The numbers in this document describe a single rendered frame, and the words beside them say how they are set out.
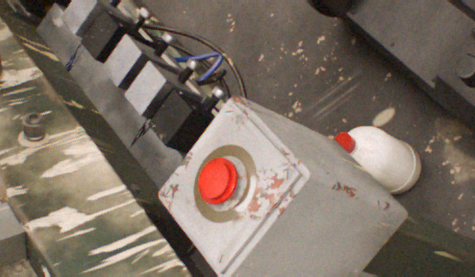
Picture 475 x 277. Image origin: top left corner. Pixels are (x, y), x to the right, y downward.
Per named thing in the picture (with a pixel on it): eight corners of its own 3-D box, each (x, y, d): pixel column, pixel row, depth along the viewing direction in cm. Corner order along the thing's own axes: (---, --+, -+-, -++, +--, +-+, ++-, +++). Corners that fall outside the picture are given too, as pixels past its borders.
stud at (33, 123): (49, 140, 111) (48, 120, 109) (29, 146, 109) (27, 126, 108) (40, 128, 112) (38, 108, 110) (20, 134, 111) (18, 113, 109)
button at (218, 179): (256, 181, 81) (240, 175, 80) (227, 217, 82) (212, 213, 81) (231, 153, 84) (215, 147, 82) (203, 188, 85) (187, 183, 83)
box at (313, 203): (415, 215, 91) (308, 171, 78) (337, 310, 94) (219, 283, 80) (340, 141, 99) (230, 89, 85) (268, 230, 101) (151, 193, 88)
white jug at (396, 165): (433, 164, 177) (377, 137, 162) (398, 206, 179) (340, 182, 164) (399, 133, 183) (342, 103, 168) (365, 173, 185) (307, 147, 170)
